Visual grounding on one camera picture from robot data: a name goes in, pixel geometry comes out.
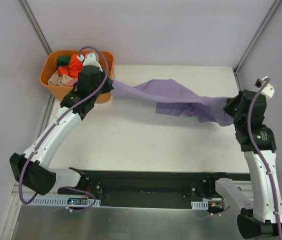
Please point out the right white cable duct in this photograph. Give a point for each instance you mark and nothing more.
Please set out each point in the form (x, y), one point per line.
(199, 205)

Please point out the purple t shirt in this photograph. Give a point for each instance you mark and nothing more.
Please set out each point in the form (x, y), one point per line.
(174, 99)

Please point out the green t shirt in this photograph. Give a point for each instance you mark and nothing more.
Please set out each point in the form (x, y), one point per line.
(63, 61)

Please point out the orange plastic bin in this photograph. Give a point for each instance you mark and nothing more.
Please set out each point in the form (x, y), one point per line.
(49, 68)

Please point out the aluminium frame post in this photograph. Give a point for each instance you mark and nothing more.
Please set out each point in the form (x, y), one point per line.
(274, 7)
(35, 25)

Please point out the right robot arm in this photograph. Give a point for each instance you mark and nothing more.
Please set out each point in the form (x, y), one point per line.
(262, 217)

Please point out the white cable duct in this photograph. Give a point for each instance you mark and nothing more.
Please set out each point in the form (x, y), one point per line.
(57, 201)
(199, 205)

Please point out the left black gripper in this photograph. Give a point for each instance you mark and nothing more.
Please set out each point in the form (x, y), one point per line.
(106, 83)

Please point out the orange t shirt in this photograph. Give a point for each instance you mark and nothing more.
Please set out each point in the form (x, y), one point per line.
(72, 69)

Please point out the left white cable duct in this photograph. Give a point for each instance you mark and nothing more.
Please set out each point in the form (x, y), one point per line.
(57, 201)

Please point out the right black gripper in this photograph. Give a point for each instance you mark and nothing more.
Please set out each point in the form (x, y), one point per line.
(230, 106)

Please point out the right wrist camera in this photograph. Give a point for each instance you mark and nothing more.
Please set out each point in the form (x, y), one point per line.
(264, 87)

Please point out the right aluminium frame post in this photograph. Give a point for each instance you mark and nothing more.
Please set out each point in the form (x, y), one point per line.
(274, 7)

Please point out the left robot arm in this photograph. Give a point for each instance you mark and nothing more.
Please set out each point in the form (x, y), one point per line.
(32, 168)

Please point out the left aluminium frame post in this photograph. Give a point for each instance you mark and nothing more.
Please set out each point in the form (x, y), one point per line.
(35, 25)

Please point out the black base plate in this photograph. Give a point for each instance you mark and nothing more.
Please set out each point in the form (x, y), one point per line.
(161, 190)

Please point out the pink t shirt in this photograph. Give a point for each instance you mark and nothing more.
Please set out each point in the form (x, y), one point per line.
(71, 82)

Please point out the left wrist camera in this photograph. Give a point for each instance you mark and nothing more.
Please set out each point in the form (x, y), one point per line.
(90, 59)

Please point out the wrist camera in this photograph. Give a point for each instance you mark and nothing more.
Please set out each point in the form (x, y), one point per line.
(90, 59)
(264, 87)

